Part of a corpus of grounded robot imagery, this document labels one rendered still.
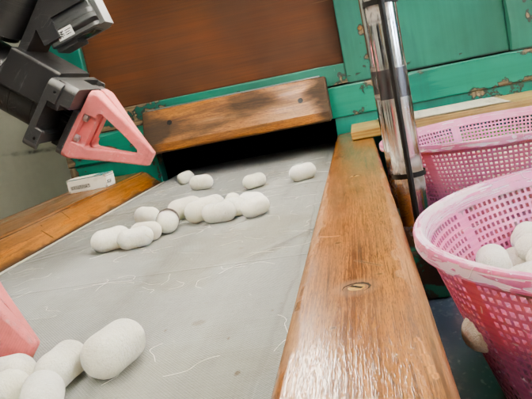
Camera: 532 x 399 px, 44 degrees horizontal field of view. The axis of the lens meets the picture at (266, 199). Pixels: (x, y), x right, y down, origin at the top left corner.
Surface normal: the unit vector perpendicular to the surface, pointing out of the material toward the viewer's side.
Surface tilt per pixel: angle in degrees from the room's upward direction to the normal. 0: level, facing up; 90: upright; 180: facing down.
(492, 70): 90
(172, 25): 90
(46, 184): 90
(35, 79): 90
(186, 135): 67
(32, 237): 45
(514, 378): 108
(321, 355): 0
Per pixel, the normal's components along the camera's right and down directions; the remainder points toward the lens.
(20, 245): 0.55, -0.81
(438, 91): -0.13, 0.18
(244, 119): -0.22, -0.22
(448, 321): -0.19, -0.97
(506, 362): -0.84, 0.51
